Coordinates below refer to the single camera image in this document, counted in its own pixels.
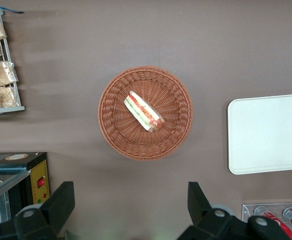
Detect clear acrylic bottle rack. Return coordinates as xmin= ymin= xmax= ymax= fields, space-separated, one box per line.
xmin=242 ymin=202 xmax=292 ymax=240

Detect blue tape strip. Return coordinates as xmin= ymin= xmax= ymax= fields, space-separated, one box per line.
xmin=0 ymin=6 xmax=25 ymax=15

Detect black food warmer cabinet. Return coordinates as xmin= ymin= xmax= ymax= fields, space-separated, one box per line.
xmin=0 ymin=151 xmax=50 ymax=224

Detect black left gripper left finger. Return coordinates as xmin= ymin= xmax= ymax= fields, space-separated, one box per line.
xmin=14 ymin=181 xmax=75 ymax=240

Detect grey wire rack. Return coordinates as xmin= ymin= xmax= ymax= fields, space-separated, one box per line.
xmin=0 ymin=6 xmax=26 ymax=116

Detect cream plastic tray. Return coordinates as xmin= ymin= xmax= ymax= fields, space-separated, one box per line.
xmin=227 ymin=93 xmax=292 ymax=175

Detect round brown wicker basket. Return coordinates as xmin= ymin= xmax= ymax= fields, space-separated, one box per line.
xmin=97 ymin=65 xmax=194 ymax=161

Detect wrapped triangle sandwich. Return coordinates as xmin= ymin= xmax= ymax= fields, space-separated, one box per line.
xmin=124 ymin=91 xmax=165 ymax=133

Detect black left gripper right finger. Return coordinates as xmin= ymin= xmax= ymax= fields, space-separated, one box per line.
xmin=177 ymin=181 xmax=292 ymax=240

